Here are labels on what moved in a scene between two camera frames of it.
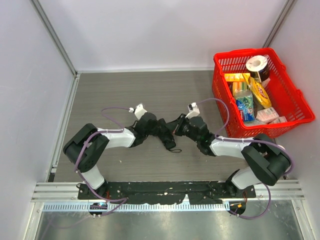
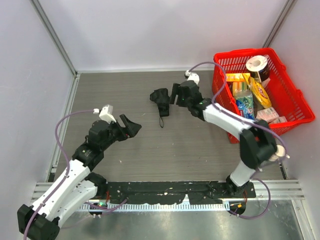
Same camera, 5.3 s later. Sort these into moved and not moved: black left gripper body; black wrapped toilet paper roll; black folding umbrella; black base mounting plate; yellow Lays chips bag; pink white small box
Moved: black folding umbrella; black left gripper body
Not moved: black wrapped toilet paper roll; black base mounting plate; yellow Lays chips bag; pink white small box
